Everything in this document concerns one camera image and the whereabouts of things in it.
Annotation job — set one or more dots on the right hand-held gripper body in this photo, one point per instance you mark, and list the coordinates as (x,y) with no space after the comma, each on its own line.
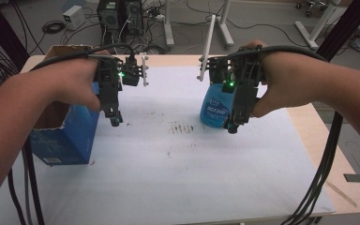
(245,81)

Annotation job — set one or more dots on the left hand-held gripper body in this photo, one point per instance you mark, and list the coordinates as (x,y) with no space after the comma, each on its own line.
(109,90)

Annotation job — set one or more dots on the blue plastic bottle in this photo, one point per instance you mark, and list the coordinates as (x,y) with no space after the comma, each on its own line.
(214,109)

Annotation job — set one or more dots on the blue cardboard box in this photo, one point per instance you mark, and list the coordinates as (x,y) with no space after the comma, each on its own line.
(68,137)

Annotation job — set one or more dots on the person's left hand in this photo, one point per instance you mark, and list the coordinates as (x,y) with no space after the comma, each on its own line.
(72,78)

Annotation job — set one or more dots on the person's right hand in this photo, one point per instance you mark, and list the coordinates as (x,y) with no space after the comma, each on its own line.
(287,81)

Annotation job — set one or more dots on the white table leg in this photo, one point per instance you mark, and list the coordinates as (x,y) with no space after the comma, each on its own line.
(312,33)
(168,25)
(225,28)

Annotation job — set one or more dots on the white table mat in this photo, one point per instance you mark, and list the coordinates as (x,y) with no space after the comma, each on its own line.
(175,168)

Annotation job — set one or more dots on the black computer tower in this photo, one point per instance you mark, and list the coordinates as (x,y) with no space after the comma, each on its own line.
(108,18)
(133,17)

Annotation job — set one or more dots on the white box device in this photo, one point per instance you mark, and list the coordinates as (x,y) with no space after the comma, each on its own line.
(74,17)

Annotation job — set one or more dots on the white power strip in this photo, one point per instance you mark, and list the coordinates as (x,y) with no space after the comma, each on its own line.
(159,18)

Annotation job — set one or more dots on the office chair wheel base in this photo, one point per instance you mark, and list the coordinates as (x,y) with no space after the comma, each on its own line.
(311,7)

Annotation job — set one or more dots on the thin wooden stick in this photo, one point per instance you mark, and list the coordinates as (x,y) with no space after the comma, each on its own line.
(342,194)

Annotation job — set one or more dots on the grey tape strip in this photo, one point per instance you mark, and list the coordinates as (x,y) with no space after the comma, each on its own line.
(356,179)

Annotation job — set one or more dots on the black frame post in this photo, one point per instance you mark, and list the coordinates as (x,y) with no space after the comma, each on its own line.
(3,34)
(347,28)

